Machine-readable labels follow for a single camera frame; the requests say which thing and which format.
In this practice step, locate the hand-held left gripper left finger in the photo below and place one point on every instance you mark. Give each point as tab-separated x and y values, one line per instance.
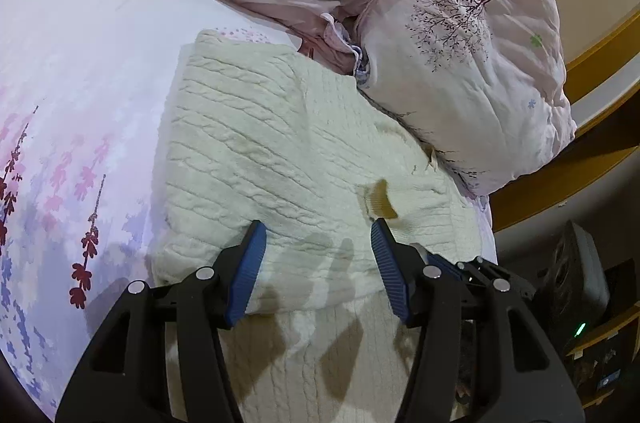
248	270

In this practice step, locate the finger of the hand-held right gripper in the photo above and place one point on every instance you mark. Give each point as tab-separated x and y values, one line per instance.
477	269

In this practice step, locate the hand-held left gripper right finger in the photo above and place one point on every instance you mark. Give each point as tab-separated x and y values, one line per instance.
391	275

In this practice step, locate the wooden shelf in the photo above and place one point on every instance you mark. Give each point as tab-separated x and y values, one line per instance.
612	333

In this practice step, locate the pink floral quilt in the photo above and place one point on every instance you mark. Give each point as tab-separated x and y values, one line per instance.
475	78

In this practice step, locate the floral bed sheet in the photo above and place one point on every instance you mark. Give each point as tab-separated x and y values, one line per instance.
75	78

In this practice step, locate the yellow wooden bed frame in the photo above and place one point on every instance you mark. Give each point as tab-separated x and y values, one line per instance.
550	183

